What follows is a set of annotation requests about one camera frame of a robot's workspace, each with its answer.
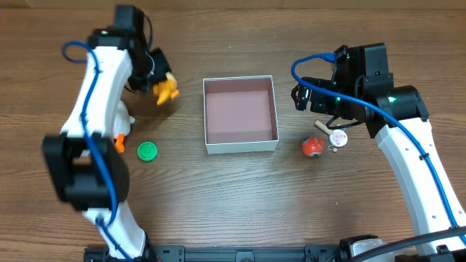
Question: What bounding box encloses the white plush duck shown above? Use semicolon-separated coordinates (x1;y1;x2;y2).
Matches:
113;100;135;153

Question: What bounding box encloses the white box pink interior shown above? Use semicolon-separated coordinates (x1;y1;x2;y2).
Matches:
203;75;280;154

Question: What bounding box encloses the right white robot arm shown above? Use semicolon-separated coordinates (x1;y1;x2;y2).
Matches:
291;43;465;261

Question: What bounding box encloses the orange dinosaur toy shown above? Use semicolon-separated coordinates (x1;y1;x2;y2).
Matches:
152;72;180;106

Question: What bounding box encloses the right blue cable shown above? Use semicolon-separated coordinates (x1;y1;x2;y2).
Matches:
291;52;466;245

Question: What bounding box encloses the wooden pig rattle drum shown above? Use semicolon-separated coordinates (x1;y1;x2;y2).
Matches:
314;120;348;153

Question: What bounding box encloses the green round toy wheel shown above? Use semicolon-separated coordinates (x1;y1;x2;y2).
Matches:
137;141;158;162

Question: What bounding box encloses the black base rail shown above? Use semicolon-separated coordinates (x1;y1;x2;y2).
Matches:
83;245;465;262

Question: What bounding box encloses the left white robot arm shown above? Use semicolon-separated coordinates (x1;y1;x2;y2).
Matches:
42;4;179;261

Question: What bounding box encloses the black thick cable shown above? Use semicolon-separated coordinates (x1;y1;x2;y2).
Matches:
358;225;466;262

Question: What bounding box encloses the orange round ball toy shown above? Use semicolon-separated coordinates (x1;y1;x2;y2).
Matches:
301;135;324;157

